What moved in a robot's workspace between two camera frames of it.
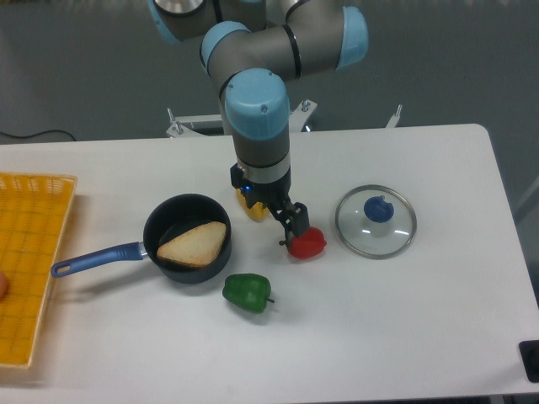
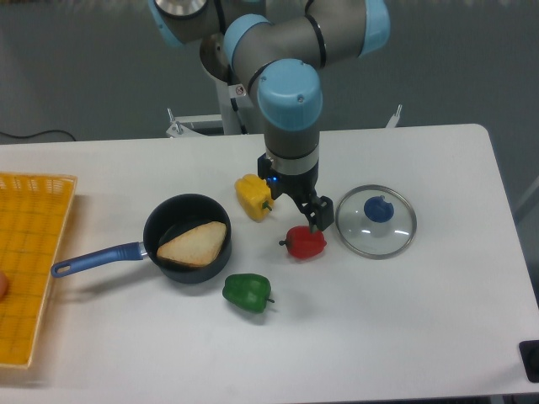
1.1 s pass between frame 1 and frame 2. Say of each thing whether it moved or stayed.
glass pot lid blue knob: stayed
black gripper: moved
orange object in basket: stayed
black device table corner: stayed
